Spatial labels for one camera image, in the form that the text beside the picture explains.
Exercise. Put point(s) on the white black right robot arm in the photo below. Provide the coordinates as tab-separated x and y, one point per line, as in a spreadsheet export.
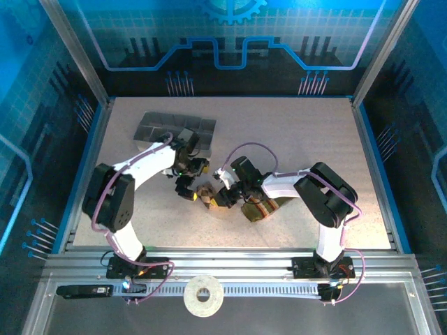
283	185

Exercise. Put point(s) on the aluminium extrusion beam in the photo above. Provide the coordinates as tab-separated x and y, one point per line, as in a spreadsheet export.
227	261

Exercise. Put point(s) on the green striped sock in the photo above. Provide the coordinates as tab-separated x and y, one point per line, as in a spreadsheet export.
262	209

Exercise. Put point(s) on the white tape roll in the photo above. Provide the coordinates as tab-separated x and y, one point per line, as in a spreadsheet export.
192	296

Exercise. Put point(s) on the brown beige argyle sock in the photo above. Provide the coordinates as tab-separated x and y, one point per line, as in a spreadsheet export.
205	197

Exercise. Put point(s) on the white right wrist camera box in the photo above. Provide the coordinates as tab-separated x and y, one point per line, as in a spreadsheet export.
225	178

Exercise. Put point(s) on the aluminium side rail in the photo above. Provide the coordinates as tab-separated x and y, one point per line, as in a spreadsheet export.
95	146
369	146

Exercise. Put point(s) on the grey compartment organizer box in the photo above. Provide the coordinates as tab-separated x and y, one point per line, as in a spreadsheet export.
157	122

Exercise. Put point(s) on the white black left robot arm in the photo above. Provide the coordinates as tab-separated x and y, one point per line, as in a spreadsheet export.
146	167

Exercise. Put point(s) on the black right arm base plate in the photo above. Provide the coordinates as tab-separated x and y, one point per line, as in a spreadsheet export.
304	267

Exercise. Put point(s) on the black device with white label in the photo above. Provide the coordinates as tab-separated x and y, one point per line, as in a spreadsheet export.
80	290

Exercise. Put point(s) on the small circuit board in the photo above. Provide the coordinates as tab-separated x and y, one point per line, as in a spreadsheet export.
330	291
134	288

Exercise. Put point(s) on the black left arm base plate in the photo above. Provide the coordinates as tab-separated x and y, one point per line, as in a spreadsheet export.
157	262

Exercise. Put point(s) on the aluminium frame post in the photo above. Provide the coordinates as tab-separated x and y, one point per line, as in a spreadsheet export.
77	52
383	52

